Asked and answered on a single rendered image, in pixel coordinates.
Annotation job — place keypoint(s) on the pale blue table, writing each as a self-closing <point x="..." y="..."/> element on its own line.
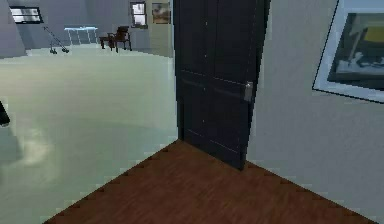
<point x="81" y="31"/>

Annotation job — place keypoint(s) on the brown framed wall picture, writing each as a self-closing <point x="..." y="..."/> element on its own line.
<point x="161" y="13"/>

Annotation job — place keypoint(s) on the grey tilted floor stand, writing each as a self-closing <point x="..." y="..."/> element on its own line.
<point x="56" y="41"/>

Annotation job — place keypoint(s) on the black room door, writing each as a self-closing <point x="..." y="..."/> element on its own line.
<point x="213" y="83"/>

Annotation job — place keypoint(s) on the small dark framed window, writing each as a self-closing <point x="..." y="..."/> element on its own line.
<point x="138" y="14"/>

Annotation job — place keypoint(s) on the white framed wall picture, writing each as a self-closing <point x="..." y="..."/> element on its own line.
<point x="356" y="53"/>

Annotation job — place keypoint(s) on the dark brown side table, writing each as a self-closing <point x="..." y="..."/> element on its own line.
<point x="106" y="41"/>

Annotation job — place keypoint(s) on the dark brown wooden chair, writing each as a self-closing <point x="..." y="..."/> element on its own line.
<point x="122" y="36"/>

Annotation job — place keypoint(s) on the black furniture leg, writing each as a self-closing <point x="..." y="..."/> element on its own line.
<point x="3" y="115"/>

